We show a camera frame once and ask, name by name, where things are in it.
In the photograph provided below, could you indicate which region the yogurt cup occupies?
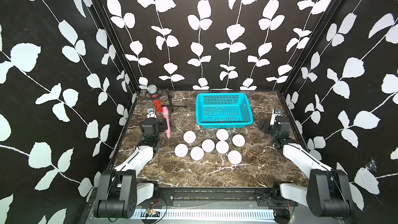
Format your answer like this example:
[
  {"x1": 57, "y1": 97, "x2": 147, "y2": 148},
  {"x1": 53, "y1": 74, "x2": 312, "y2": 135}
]
[
  {"x1": 190, "y1": 147, "x2": 204, "y2": 161},
  {"x1": 174, "y1": 144, "x2": 189, "y2": 158},
  {"x1": 216, "y1": 129, "x2": 229, "y2": 141},
  {"x1": 201, "y1": 139, "x2": 216, "y2": 152},
  {"x1": 228, "y1": 150, "x2": 242, "y2": 165},
  {"x1": 216, "y1": 141, "x2": 229, "y2": 154},
  {"x1": 232, "y1": 134, "x2": 246, "y2": 147},
  {"x1": 183, "y1": 131, "x2": 197, "y2": 145}
]

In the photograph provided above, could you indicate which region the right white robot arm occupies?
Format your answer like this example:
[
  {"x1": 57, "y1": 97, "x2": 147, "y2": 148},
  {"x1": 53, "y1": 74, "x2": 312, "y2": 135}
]
[{"x1": 259, "y1": 108, "x2": 353, "y2": 219}]

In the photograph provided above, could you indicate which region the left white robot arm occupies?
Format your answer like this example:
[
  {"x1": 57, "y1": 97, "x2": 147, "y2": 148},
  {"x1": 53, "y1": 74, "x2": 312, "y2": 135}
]
[{"x1": 93, "y1": 107, "x2": 171, "y2": 222}]

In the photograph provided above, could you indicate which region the teal plastic basket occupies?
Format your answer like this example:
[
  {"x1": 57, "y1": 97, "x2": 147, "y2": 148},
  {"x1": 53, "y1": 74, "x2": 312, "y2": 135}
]
[{"x1": 195, "y1": 93, "x2": 254, "y2": 129}]

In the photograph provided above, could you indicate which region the black mini tripod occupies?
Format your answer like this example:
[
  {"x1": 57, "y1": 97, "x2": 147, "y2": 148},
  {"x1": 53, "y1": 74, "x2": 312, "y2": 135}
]
[{"x1": 159, "y1": 89, "x2": 187, "y2": 114}]

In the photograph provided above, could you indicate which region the small circuit board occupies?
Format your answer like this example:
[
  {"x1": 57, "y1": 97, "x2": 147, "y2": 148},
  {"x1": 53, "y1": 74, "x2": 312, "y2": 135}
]
[{"x1": 145, "y1": 209, "x2": 161, "y2": 218}]

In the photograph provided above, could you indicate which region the white vented strip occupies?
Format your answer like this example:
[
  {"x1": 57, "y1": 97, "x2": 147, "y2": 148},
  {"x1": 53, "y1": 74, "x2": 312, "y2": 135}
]
[{"x1": 131, "y1": 209, "x2": 275, "y2": 222}]

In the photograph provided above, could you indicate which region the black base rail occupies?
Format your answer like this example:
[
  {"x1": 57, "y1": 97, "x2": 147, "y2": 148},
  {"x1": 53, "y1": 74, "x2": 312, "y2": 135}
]
[{"x1": 139, "y1": 187, "x2": 299, "y2": 209}]

